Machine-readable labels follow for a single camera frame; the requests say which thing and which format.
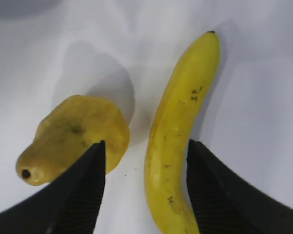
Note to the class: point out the yellow banana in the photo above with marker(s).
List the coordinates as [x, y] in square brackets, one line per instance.
[180, 104]

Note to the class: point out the yellow pear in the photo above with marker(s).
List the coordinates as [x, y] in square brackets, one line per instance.
[67, 132]

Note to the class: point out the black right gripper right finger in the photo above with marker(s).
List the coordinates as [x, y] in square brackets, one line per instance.
[224, 203]

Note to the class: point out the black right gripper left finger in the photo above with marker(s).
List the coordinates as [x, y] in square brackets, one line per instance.
[68, 205]

